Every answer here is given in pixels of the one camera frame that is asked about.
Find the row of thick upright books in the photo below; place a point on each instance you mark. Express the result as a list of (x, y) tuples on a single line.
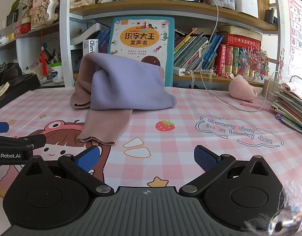
[(224, 59)]

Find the thick red dictionary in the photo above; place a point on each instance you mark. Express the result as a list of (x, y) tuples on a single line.
[(241, 41)]

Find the thick beige book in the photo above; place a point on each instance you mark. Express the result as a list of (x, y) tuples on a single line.
[(239, 29)]

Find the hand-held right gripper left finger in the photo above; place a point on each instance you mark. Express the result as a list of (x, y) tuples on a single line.
[(88, 158)]

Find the brown leather shoe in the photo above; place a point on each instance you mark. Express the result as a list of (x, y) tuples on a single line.
[(11, 73)]

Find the white desk organiser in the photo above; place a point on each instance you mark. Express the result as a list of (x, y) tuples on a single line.
[(245, 5)]

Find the alphabet wall poster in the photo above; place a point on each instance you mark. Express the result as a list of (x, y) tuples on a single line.
[(298, 34)]

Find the stack of notebooks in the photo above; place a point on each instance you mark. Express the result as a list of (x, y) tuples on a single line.
[(291, 108)]

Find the cartoon wall sticker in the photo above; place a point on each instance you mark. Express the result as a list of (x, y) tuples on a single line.
[(281, 61)]

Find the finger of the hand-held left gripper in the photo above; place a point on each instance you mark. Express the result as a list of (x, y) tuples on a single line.
[(30, 140), (1, 126)]

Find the pink and purple sweater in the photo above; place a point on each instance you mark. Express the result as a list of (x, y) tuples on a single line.
[(126, 88)]

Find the red jar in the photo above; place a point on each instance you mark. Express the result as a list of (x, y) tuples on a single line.
[(25, 25)]

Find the pearl bead strand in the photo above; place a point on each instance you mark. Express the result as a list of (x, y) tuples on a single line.
[(200, 71)]

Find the beige cardboard box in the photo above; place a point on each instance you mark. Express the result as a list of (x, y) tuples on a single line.
[(270, 91)]

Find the wooden plaque ornament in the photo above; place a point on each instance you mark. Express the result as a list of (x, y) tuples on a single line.
[(40, 12)]

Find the white charger plug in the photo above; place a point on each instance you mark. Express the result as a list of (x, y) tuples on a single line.
[(179, 71)]

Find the black box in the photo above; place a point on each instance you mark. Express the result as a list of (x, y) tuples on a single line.
[(23, 86)]

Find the white and orange toothpaste box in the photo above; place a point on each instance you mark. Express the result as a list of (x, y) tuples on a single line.
[(90, 45)]

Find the row of blue books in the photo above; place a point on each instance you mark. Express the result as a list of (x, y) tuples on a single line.
[(103, 39)]

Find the teal children's picture book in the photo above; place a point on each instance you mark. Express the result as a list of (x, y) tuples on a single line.
[(138, 39)]

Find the white tub pen holder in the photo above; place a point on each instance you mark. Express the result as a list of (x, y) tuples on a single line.
[(57, 75)]

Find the pink checked tablecloth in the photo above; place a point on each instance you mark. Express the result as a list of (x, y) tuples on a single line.
[(190, 108)]

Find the colourful flower ornament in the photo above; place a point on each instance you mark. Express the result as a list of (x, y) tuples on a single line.
[(254, 61)]

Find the pink plush toy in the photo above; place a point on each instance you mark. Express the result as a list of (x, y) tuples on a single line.
[(241, 88)]

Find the row of thin picture books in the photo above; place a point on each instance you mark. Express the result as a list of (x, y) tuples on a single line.
[(197, 51)]

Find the white bookshelf with wooden shelves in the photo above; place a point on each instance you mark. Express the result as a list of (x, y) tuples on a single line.
[(151, 7)]

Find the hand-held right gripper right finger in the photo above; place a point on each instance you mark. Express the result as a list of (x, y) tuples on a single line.
[(206, 157)]

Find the red tassel ornament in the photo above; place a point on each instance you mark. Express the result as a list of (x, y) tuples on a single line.
[(44, 66)]

